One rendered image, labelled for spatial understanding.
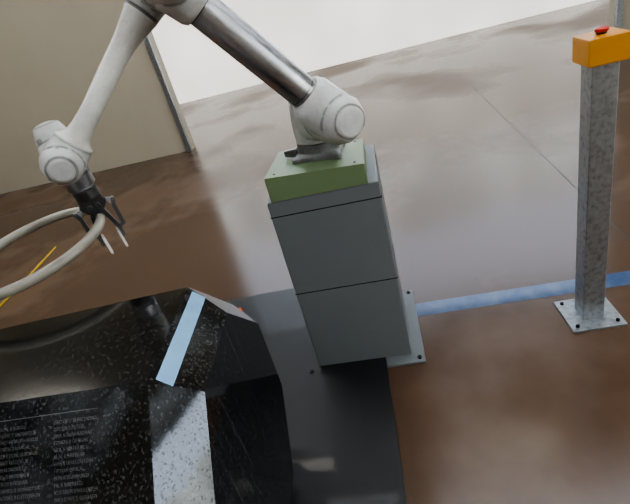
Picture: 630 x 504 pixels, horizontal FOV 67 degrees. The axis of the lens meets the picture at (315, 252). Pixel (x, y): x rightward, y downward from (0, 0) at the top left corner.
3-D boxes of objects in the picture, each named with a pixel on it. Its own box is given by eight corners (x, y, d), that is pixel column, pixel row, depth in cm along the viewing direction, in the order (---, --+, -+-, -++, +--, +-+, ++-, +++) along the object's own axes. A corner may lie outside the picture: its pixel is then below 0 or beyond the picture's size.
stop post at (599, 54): (627, 325, 186) (656, 25, 133) (573, 334, 189) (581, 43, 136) (602, 295, 203) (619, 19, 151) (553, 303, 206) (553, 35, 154)
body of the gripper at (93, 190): (94, 178, 153) (109, 203, 158) (68, 190, 151) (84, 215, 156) (97, 184, 147) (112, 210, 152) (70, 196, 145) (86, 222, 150)
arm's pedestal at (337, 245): (315, 307, 246) (270, 161, 208) (412, 291, 238) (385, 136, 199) (307, 378, 204) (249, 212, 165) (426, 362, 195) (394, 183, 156)
